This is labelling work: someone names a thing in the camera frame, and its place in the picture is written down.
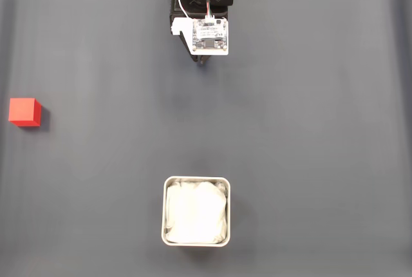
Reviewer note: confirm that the red cube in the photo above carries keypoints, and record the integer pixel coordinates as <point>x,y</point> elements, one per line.
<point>24,112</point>

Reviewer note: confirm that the beige square box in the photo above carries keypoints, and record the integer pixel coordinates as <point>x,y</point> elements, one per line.
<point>163,212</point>

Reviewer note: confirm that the white crumpled tissue paper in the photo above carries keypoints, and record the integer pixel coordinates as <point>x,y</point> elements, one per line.
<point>196,212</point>

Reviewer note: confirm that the white camera circuit board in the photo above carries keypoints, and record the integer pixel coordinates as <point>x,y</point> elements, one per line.
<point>210,37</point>

